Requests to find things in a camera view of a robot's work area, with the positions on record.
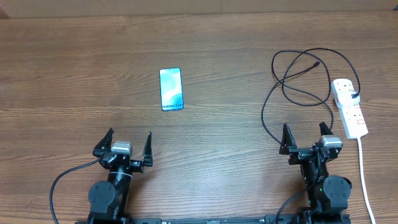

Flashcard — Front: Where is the white power strip cord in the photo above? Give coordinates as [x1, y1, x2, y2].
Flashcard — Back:
[356, 137, 376, 224]

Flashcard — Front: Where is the white power strip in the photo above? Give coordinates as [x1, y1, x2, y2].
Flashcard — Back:
[331, 78, 368, 139]

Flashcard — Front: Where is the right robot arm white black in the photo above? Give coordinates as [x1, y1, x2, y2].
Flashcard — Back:
[275, 123, 352, 223]

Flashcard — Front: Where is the blue Galaxy S24 smartphone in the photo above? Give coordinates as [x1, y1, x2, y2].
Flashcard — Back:
[159, 67, 184, 111]

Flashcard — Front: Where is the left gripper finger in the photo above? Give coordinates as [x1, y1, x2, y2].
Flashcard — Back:
[143, 132, 153, 162]
[95, 128, 114, 151]

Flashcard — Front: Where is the white USB charger plug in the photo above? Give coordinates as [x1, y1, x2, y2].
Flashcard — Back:
[335, 91, 361, 108]

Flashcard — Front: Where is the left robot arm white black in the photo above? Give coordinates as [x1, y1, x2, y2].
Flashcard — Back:
[88, 129, 153, 223]

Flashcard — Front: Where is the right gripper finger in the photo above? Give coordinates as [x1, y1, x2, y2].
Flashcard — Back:
[319, 122, 333, 136]
[280, 123, 297, 149]

